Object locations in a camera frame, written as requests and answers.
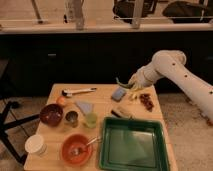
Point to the dark brown toy eggplant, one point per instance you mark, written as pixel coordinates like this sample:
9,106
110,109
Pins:
120,113

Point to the dark object on ledge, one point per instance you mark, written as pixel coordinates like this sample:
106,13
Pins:
188,12

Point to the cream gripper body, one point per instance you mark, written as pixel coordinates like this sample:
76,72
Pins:
135,84

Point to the grey triangular cloth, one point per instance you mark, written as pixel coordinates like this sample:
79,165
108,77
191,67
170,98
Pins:
84,107

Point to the dark purple bowl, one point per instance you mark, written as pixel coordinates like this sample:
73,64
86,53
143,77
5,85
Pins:
51,115

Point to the metal spoon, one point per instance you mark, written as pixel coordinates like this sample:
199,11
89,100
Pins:
79,150

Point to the light green cup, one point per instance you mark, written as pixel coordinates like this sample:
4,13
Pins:
90,120

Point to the orange fruit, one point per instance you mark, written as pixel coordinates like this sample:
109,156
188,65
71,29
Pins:
61,101

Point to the white cup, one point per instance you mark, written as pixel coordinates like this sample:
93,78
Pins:
35,145

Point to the red grapes bunch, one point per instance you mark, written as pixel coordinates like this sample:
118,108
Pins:
145,99

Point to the blue sponge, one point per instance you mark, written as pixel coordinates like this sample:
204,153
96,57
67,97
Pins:
118,94

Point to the black office chair base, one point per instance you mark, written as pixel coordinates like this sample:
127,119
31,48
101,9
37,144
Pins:
4,126

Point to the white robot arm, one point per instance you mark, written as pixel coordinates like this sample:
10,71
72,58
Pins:
171,64

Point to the black bag on ledge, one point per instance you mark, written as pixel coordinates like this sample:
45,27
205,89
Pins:
124,9

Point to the orange bowl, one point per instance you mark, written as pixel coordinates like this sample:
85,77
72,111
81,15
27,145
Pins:
70,143

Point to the green plastic tray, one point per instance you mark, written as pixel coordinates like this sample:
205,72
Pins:
133,145

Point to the small metal cup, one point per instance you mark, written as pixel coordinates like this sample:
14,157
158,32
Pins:
72,118

